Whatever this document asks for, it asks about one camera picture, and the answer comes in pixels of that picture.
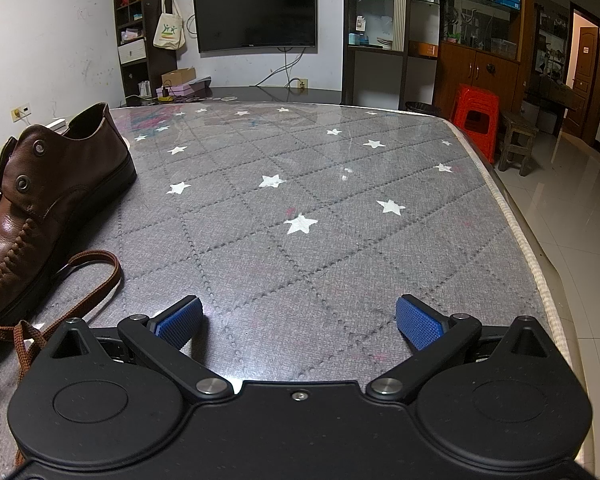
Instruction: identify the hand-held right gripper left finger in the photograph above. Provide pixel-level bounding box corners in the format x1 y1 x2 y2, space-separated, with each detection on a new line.
45 294 234 403

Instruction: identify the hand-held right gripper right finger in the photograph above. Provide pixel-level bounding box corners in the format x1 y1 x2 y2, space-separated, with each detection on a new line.
365 293 556 404

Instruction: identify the brown shoelace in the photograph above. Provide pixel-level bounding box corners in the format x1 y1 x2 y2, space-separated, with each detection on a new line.
0 250 123 466

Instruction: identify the brown leather shoe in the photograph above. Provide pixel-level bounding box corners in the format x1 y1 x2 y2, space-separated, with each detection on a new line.
0 102 137 346

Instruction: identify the patterned waste bin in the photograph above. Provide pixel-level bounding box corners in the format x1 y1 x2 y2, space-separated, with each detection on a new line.
406 101 442 117

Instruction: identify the small wooden stool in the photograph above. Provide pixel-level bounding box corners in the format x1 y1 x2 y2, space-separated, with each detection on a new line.
497 110 540 177

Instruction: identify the red plastic stool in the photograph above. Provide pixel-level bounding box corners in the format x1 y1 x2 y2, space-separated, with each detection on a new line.
452 83 501 163

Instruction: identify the pink flat box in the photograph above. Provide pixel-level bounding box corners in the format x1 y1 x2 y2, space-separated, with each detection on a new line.
156 80 213 98

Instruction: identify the cardboard box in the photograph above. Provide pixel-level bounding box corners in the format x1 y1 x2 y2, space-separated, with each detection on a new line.
161 67 197 88

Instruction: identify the dark glass display cabinet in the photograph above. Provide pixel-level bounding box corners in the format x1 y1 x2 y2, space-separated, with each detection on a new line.
342 0 443 108

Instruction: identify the brown wooden cabinet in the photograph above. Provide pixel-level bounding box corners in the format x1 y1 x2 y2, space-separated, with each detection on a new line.
432 0 536 161

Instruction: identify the white storage drawer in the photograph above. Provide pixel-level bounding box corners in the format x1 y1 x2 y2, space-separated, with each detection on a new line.
118 38 146 65

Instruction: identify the beige canvas tote bag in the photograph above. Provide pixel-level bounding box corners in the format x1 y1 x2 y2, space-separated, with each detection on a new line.
153 0 187 51

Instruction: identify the brown wooden door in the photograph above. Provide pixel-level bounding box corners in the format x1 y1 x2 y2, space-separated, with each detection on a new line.
562 2 600 150

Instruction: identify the black flat television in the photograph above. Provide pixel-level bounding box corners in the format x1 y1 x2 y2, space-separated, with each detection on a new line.
192 0 317 54

